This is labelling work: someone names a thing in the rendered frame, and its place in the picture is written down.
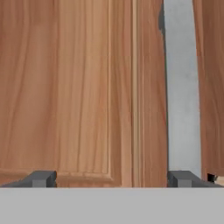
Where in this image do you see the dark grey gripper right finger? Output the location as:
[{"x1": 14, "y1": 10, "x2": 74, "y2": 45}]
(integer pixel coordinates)
[{"x1": 167, "y1": 170, "x2": 224, "y2": 188}]

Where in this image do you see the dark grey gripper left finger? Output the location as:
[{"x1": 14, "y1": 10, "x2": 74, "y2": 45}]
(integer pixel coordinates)
[{"x1": 0, "y1": 170, "x2": 58, "y2": 188}]

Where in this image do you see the wooden cabinet side panel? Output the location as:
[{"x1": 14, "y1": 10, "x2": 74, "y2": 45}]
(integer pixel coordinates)
[{"x1": 132, "y1": 0, "x2": 170, "y2": 188}]

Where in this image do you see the wooden cabinet door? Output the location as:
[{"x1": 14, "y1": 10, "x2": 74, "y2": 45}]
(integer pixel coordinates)
[{"x1": 0, "y1": 0, "x2": 136, "y2": 188}]

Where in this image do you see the wooden cabinet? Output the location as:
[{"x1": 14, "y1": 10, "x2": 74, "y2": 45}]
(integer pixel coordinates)
[{"x1": 192, "y1": 0, "x2": 224, "y2": 179}]

